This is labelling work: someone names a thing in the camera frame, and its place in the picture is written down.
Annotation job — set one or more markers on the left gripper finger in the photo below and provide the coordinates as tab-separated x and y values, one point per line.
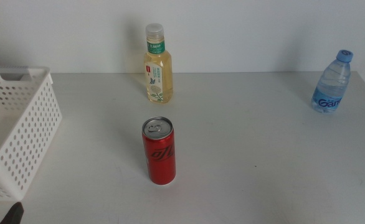
14	214

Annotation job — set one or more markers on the red cola can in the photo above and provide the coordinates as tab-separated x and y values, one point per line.
159	155

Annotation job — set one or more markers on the yellow tea bottle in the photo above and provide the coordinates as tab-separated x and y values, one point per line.
159	74

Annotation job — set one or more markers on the clear water bottle blue cap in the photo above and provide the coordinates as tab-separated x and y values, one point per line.
330	87

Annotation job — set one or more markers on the white perforated plastic basket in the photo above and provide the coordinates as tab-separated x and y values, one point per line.
30	130

